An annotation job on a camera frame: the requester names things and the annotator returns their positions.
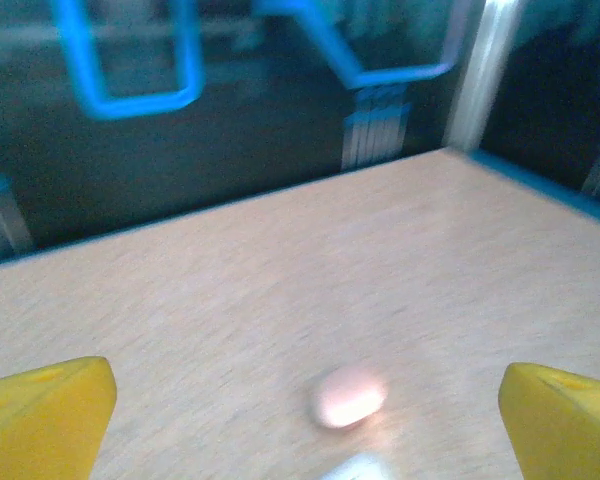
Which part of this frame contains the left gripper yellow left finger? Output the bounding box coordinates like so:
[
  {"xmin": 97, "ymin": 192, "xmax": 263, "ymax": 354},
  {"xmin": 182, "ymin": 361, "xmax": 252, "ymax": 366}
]
[{"xmin": 0, "ymin": 355, "xmax": 119, "ymax": 480}]

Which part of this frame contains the aluminium frame post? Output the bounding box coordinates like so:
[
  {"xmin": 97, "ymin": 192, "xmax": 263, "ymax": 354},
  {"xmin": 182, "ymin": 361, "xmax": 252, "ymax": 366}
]
[{"xmin": 442, "ymin": 0, "xmax": 521, "ymax": 151}]

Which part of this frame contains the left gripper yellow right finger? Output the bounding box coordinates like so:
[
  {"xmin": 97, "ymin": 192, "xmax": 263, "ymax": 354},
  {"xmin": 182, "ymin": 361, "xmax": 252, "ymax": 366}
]
[{"xmin": 497, "ymin": 362, "xmax": 600, "ymax": 480}]

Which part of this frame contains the pink earbud charging case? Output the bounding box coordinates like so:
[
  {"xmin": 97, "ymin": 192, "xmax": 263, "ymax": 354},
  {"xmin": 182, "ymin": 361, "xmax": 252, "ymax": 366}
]
[{"xmin": 309, "ymin": 367, "xmax": 389, "ymax": 431}]

